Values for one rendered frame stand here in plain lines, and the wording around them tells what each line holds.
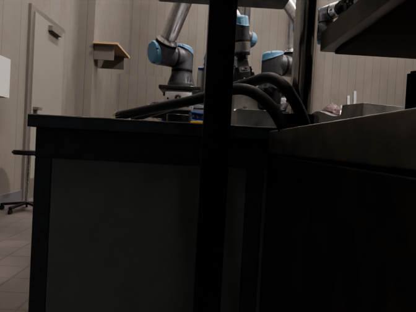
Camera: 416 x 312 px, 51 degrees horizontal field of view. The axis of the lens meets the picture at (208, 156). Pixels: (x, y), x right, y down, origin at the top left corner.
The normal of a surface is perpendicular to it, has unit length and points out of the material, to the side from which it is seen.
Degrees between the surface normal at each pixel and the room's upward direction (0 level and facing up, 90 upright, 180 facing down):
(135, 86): 90
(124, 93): 90
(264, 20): 90
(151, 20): 90
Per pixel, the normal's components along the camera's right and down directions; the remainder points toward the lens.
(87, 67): 0.00, 0.03
